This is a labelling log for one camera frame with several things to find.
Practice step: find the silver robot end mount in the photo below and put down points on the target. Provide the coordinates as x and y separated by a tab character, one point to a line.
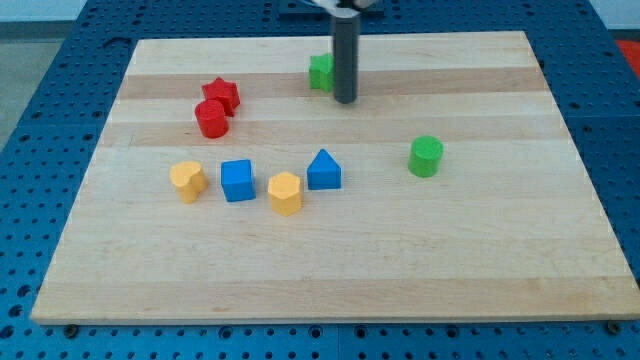
357	5

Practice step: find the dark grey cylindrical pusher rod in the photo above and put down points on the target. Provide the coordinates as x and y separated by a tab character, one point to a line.
345	47

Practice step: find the green star block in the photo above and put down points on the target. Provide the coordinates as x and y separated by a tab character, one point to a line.
321	72

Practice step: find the red star block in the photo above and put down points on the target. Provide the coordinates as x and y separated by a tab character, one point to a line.
225	92

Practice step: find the blue triangle block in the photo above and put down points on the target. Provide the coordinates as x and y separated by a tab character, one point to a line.
324	172

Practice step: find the green cylinder block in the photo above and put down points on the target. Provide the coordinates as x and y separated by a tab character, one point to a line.
425	156

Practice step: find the red cylinder block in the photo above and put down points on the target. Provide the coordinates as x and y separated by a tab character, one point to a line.
211	118

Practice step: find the yellow hexagon block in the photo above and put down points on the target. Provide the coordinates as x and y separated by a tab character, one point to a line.
285	193

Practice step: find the blue cube block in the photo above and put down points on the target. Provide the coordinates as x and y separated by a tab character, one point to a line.
237	180

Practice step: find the light wooden board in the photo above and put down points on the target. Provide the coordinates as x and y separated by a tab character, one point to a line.
510	228

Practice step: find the yellow heart block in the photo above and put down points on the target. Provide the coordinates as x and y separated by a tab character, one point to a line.
189	180

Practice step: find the red object at right edge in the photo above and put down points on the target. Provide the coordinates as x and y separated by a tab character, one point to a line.
631	51

